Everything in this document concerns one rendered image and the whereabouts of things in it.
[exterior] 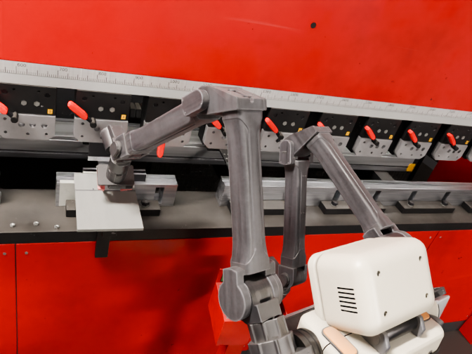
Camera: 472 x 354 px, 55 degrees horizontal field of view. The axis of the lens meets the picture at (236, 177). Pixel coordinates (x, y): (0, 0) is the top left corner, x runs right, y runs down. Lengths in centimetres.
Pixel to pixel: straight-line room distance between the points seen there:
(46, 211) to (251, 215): 86
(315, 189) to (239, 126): 102
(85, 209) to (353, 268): 81
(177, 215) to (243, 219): 77
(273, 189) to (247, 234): 89
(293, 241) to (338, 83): 56
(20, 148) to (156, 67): 64
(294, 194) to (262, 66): 41
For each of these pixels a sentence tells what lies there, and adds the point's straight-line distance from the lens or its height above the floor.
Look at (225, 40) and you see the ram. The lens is 135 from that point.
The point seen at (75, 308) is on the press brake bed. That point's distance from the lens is 176.
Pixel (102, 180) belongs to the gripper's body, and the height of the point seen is 109.
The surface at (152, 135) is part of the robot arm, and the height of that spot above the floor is 134.
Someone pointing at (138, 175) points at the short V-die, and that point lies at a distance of 154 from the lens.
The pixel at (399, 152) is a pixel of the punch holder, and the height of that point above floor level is 116.
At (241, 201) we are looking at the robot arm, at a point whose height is 139.
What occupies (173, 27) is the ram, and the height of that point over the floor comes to 151.
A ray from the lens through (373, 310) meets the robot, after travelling 86.
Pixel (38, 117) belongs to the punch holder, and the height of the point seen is 120.
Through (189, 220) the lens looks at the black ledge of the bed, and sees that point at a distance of 159.
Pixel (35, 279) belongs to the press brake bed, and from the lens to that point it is 163.
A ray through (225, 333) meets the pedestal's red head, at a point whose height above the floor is 72.
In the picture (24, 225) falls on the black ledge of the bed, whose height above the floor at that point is 88.
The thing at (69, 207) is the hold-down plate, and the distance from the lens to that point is 153.
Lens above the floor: 188
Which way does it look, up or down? 32 degrees down
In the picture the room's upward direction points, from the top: 17 degrees clockwise
